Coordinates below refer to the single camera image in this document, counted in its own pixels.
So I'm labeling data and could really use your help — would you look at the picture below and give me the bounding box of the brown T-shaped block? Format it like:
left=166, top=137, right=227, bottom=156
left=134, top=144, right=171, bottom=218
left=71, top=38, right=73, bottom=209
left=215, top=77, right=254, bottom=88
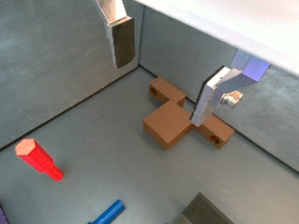
left=143, top=77, right=235, bottom=150

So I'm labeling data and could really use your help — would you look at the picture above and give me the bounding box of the red hexagonal peg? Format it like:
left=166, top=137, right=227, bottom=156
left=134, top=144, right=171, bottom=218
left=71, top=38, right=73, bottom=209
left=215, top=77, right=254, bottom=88
left=15, top=138, right=63, bottom=181

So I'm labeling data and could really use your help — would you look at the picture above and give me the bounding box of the blue cylindrical peg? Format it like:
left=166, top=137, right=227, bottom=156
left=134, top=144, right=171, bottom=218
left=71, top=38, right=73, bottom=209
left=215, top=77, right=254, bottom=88
left=89, top=199, right=126, bottom=224

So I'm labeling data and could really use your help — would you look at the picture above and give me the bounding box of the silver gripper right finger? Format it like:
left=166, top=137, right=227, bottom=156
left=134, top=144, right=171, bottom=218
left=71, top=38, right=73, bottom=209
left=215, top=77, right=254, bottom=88
left=191, top=50, right=270, bottom=126

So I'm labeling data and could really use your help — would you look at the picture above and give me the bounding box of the purple base block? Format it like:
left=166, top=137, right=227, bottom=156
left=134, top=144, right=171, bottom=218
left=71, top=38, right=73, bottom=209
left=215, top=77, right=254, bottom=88
left=0, top=206, right=10, bottom=224

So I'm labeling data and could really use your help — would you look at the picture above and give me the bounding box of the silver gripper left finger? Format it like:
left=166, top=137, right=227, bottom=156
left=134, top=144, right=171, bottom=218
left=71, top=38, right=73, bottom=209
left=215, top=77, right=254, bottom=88
left=93, top=0, right=137, bottom=68

